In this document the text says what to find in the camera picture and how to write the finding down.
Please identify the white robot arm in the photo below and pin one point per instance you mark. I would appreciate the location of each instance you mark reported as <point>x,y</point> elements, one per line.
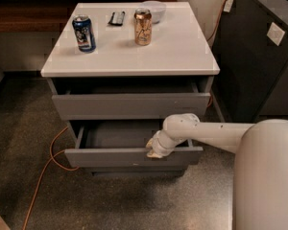
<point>260,182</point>

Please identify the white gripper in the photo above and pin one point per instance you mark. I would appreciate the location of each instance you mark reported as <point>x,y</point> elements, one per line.
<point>158,143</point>

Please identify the blue soda can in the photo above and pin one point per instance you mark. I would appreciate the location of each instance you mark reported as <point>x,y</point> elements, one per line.
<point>84,34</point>

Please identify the dark grey bin cabinet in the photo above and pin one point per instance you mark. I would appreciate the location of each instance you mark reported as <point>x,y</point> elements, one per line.
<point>253,78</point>

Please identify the white bowl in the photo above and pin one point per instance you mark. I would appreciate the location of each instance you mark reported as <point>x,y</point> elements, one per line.
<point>156,8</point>

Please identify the gold soda can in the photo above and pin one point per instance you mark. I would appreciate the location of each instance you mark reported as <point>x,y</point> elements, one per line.
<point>142,26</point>

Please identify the grey top drawer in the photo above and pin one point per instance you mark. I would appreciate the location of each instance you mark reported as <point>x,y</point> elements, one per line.
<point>130,100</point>

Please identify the black rectangular device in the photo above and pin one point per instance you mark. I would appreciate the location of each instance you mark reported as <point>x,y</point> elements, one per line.
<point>117,18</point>

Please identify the grey bottom drawer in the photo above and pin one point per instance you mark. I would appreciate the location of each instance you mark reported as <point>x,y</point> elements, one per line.
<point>123,172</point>

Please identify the wooden bench shelf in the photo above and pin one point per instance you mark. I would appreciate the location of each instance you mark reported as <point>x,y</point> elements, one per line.
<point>42,15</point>

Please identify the white label tag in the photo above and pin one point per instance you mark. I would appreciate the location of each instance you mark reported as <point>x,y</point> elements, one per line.
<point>228,5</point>

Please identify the grey drawer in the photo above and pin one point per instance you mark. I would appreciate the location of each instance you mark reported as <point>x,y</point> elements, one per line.
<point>119,146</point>
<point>130,100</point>
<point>123,172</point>

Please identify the grey drawer cabinet white top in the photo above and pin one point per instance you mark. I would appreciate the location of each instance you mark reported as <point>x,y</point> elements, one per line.
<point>178,52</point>

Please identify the white square sticker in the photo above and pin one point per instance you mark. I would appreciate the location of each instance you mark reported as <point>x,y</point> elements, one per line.
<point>276,34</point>

